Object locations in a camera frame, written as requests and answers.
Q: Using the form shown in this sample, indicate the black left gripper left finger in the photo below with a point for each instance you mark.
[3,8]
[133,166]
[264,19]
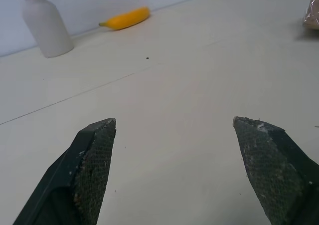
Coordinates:
[82,175]

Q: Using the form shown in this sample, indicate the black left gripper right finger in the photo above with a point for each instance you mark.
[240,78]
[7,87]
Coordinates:
[274,175]

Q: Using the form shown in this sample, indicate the white ceramic vase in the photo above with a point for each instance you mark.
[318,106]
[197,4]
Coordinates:
[46,25]

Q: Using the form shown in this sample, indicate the yellow banana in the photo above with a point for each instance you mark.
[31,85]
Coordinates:
[127,18]

